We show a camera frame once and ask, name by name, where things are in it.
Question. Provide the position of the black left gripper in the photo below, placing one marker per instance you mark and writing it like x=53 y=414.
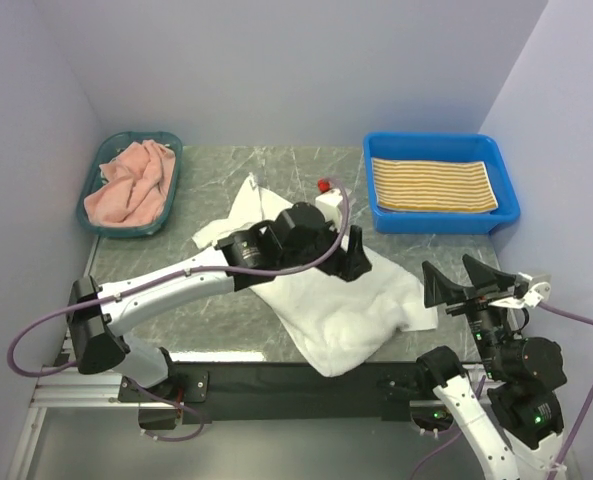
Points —
x=352 y=264

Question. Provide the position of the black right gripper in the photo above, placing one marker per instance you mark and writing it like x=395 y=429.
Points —
x=489 y=285

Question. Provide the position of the white terry towel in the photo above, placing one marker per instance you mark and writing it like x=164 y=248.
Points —
x=337 y=325

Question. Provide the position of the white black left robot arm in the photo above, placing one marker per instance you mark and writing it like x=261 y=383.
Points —
x=299 y=238

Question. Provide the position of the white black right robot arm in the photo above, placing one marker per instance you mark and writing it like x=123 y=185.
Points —
x=523 y=432

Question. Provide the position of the yellow white striped towel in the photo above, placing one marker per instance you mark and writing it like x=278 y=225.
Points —
x=431 y=186

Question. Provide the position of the blue plastic bin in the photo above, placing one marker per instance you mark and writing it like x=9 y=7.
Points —
x=441 y=147

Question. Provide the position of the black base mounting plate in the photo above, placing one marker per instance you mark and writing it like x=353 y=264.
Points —
x=296 y=391

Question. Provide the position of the pink terry towel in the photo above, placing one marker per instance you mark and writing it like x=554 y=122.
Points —
x=136 y=188

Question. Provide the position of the teal plastic laundry basket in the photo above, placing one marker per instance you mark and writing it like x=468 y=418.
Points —
x=108 y=150

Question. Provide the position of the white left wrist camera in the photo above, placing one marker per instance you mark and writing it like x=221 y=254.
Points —
x=330 y=203

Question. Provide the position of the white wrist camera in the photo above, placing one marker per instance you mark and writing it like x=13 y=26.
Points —
x=330 y=203
x=528 y=292

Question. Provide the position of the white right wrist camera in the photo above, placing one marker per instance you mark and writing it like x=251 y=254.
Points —
x=528 y=292

